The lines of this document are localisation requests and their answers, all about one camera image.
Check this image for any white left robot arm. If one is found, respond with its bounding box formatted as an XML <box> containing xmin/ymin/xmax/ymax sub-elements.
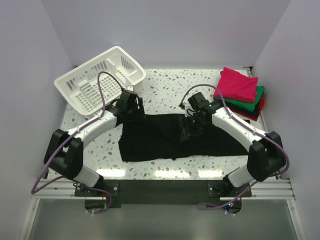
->
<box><xmin>43</xmin><ymin>89</ymin><xmax>145</xmax><ymax>196</ymax></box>

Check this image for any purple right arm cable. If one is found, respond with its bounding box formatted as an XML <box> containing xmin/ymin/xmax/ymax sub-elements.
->
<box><xmin>178</xmin><ymin>84</ymin><xmax>291</xmax><ymax>216</ymax></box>

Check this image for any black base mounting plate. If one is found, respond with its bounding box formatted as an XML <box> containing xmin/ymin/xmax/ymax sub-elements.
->
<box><xmin>73</xmin><ymin>179</ymin><xmax>252</xmax><ymax>213</ymax></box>

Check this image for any green folded t shirt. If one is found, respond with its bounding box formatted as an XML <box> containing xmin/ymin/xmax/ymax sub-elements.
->
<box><xmin>219</xmin><ymin>86</ymin><xmax>265</xmax><ymax>112</ymax></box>

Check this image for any pink folded t shirt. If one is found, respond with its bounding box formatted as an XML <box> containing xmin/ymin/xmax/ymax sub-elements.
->
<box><xmin>216</xmin><ymin>67</ymin><xmax>259</xmax><ymax>95</ymax></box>

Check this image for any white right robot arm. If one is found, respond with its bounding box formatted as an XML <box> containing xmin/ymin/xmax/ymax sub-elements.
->
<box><xmin>179</xmin><ymin>92</ymin><xmax>289</xmax><ymax>197</ymax></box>

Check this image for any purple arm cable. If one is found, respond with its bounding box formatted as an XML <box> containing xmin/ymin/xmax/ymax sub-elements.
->
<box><xmin>30</xmin><ymin>71</ymin><xmax>126</xmax><ymax>195</ymax></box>
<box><xmin>178</xmin><ymin>84</ymin><xmax>291</xmax><ymax>216</ymax></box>

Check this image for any black t shirt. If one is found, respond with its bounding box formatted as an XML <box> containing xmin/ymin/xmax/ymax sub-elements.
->
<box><xmin>224</xmin><ymin>99</ymin><xmax>264</xmax><ymax>121</ymax></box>
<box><xmin>118</xmin><ymin>114</ymin><xmax>248</xmax><ymax>162</ymax></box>

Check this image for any red folded t shirt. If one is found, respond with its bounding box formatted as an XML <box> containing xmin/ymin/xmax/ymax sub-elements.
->
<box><xmin>230</xmin><ymin>98</ymin><xmax>265</xmax><ymax>121</ymax></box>

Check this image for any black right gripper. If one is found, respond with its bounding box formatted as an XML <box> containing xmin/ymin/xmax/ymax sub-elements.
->
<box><xmin>178</xmin><ymin>114</ymin><xmax>208</xmax><ymax>143</ymax></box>

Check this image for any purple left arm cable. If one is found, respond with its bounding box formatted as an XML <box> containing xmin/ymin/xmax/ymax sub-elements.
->
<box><xmin>30</xmin><ymin>71</ymin><xmax>126</xmax><ymax>195</ymax></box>

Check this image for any black folded t shirt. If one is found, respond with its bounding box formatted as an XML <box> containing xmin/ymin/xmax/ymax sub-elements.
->
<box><xmin>224</xmin><ymin>99</ymin><xmax>264</xmax><ymax>121</ymax></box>

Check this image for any white plastic laundry basket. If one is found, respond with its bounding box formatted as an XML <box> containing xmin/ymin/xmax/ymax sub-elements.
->
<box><xmin>54</xmin><ymin>46</ymin><xmax>146</xmax><ymax>116</ymax></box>

